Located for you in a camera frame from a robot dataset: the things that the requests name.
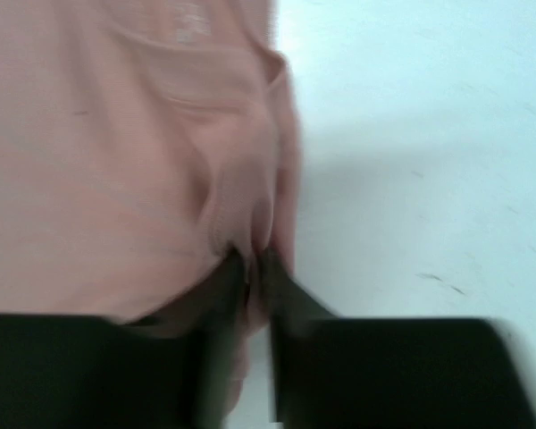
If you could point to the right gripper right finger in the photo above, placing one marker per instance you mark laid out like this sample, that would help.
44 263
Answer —
333 371

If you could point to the pink t shirt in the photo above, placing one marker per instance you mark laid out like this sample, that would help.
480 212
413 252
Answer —
139 142

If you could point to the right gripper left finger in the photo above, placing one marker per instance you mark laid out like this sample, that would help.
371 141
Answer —
170 369

